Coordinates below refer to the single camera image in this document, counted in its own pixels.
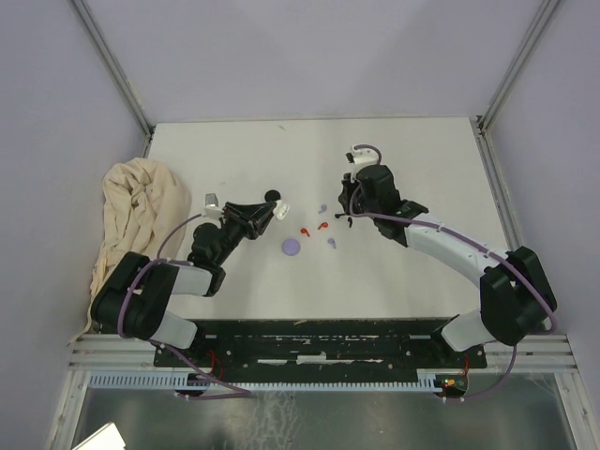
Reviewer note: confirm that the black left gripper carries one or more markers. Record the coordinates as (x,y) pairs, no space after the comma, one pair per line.
(248,216)

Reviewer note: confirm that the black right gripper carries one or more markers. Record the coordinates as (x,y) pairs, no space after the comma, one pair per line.
(349,180)

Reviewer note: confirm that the white earbud charging case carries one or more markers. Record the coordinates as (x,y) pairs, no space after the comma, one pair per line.
(281,210)

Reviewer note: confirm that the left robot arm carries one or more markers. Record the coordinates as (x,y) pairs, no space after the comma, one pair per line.
(133,301)

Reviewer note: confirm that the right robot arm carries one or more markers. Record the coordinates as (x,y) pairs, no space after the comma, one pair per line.
(515,298)

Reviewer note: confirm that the black earbud charging case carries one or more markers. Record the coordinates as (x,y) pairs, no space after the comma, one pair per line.
(272,195)

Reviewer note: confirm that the lilac earbud charging case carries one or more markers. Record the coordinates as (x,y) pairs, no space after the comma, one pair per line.
(290,247)

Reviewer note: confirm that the cream crumpled cloth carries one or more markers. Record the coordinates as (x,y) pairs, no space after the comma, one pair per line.
(143,202)

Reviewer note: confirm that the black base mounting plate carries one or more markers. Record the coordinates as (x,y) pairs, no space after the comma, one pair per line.
(406,341)

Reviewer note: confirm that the white paper sheet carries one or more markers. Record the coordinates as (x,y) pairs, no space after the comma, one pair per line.
(107,437)

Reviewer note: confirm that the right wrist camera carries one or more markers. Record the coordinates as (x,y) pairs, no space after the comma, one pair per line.
(362,157)

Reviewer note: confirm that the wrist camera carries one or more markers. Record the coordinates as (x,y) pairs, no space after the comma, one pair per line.
(362,157)
(211,206)

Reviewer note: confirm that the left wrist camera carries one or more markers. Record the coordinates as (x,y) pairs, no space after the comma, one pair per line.
(211,206)

